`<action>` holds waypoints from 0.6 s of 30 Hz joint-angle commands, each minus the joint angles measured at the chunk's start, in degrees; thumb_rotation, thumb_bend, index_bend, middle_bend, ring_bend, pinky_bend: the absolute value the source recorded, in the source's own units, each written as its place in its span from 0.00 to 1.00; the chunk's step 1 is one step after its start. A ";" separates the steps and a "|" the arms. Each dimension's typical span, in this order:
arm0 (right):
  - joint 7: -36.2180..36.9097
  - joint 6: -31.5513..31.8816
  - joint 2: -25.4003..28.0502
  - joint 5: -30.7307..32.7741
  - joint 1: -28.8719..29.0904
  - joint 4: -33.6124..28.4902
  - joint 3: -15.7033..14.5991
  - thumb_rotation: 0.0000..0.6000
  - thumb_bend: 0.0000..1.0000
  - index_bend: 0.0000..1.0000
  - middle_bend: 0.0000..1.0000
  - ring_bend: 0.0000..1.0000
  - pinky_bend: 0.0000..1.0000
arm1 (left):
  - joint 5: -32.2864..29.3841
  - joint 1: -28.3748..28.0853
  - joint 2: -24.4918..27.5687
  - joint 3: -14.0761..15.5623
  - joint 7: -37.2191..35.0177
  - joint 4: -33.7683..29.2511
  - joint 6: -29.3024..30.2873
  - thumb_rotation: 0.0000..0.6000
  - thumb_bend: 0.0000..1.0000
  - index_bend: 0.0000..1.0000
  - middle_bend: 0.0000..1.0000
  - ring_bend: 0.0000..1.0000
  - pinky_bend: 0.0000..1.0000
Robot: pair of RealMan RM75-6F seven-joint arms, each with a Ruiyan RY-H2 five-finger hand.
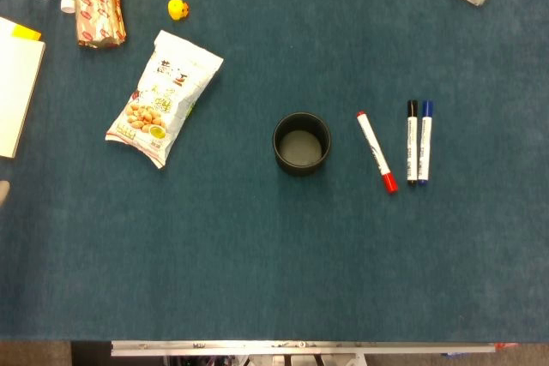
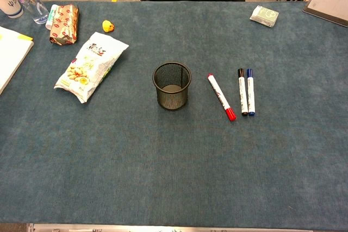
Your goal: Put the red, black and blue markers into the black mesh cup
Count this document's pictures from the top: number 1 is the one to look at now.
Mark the red marker pen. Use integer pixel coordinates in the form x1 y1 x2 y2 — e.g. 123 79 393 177
355 111 400 195

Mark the black marker pen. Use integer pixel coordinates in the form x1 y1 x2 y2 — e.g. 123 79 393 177
406 99 419 188

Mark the blue marker pen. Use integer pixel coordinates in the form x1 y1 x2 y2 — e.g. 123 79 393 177
417 99 435 188

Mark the black round cup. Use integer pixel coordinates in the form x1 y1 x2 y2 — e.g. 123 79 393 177
272 111 333 177

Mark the white paper notepad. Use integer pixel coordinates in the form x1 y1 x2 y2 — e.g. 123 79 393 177
0 16 46 159

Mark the yellow sticky note pad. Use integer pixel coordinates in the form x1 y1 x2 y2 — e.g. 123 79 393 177
11 24 43 42

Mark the white peanut snack bag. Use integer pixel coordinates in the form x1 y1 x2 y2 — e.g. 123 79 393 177
105 29 225 170

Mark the golden foil snack pack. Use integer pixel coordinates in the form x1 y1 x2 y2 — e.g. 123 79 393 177
75 0 128 50

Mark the yellow rubber duck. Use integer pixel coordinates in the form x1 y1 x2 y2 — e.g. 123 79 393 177
167 0 190 21

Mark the blue felt table mat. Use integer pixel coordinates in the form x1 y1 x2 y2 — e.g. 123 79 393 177
0 0 549 344

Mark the aluminium table edge rail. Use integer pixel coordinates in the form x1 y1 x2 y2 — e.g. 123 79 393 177
110 339 498 357

